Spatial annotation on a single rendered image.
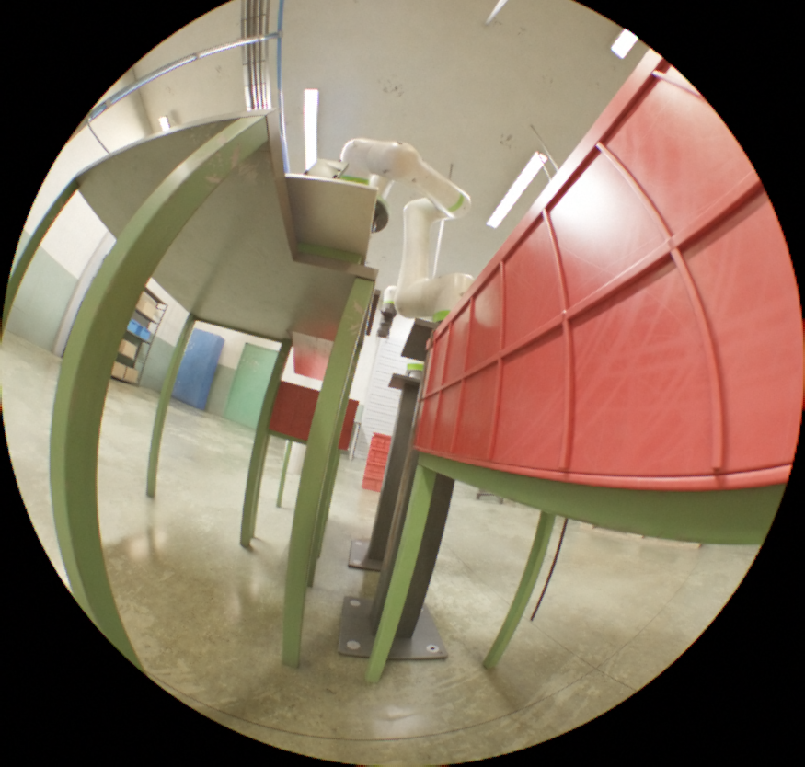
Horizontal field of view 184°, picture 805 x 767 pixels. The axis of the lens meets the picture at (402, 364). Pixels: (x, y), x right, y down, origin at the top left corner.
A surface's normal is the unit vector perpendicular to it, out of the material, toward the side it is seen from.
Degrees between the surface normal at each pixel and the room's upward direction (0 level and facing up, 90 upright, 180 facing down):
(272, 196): 180
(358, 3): 180
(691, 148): 90
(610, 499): 90
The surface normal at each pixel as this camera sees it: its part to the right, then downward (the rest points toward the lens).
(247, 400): 0.21, -0.25
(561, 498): -0.96, -0.25
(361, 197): -0.19, 0.94
